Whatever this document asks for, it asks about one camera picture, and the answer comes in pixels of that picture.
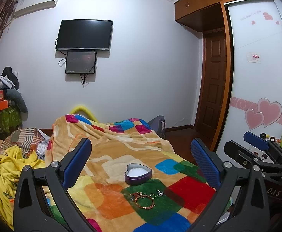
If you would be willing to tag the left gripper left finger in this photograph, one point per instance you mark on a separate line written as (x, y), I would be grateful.
(31, 210)

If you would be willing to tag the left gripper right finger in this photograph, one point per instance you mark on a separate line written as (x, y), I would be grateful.
(251, 209)

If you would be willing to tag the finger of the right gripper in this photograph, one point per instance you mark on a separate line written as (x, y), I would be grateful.
(256, 141)
(246, 158)

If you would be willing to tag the silver pendant charm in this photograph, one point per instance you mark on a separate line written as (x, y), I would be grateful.
(159, 193)

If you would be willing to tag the jewelry cluster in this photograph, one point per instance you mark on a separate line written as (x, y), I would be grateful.
(137, 195)

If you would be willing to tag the white wardrobe sliding door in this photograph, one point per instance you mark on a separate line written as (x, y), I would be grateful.
(256, 92)

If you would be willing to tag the yellow cloth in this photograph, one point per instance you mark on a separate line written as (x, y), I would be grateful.
(11, 165)

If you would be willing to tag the brown wooden door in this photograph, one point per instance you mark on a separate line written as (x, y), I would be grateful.
(212, 85)

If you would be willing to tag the striped patterned quilt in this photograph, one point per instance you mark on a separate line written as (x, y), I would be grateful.
(29, 140)

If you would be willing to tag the white label sticker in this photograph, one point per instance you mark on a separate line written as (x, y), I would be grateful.
(253, 57)

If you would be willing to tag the grey backpack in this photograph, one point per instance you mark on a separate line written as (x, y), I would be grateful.
(158, 125)

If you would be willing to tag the green patterned cloth cover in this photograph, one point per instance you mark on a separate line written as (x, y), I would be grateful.
(10, 118)

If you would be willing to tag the colourful plush blanket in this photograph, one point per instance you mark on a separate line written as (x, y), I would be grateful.
(101, 193)

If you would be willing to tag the purple heart-shaped tin box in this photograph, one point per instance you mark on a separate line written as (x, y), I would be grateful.
(137, 174)

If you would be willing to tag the pile of clothes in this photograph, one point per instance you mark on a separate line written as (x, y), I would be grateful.
(9, 90)

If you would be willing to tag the white air conditioner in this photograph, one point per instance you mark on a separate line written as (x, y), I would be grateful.
(25, 7)

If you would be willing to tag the small black wall monitor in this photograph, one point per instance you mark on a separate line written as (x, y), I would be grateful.
(81, 62)

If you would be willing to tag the large black wall television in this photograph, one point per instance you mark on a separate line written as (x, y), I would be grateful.
(84, 34)

